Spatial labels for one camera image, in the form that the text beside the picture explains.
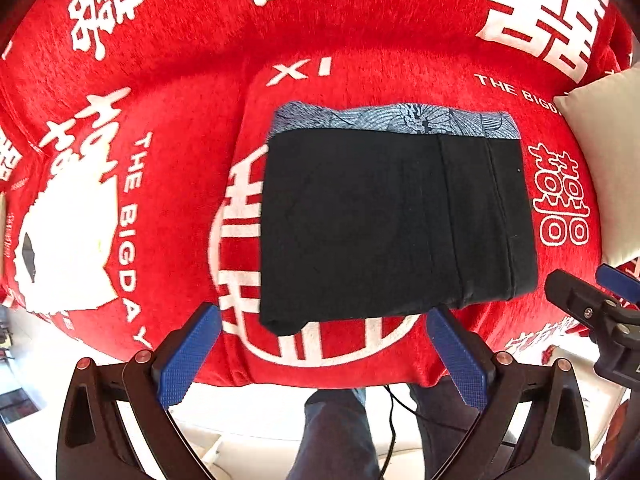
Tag black pants with patterned trim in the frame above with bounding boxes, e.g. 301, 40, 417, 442
259, 101, 538, 336

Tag black cable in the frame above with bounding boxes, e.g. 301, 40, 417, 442
376, 383, 471, 480

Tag beige pillow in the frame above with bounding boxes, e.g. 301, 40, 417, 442
553, 65, 639, 268

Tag person's legs in jeans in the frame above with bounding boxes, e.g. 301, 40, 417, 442
288, 376, 478, 480

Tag red pillow with white characters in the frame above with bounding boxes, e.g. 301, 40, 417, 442
1, 84, 48, 194

